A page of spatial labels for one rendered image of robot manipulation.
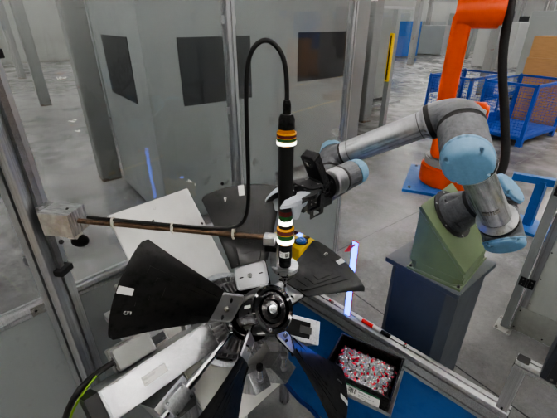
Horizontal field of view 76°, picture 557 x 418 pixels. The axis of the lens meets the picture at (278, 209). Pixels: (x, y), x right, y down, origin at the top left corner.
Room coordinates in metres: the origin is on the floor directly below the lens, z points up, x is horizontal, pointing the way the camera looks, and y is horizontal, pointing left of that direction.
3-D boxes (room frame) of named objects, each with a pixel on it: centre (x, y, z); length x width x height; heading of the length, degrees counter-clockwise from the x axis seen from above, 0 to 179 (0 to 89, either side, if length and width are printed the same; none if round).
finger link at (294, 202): (0.75, -0.04, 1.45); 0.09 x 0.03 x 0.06; 146
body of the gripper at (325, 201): (0.85, -0.09, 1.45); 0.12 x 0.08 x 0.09; 136
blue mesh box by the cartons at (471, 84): (7.17, -3.58, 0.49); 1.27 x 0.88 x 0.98; 127
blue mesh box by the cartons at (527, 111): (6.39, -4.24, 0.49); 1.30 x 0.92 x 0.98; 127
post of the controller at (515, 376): (0.65, -0.65, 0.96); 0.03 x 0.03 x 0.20; 46
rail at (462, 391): (0.95, -0.34, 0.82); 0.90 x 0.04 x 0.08; 46
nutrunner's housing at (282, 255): (0.77, -0.02, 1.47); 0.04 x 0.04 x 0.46
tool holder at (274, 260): (0.77, -0.01, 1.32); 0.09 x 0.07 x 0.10; 81
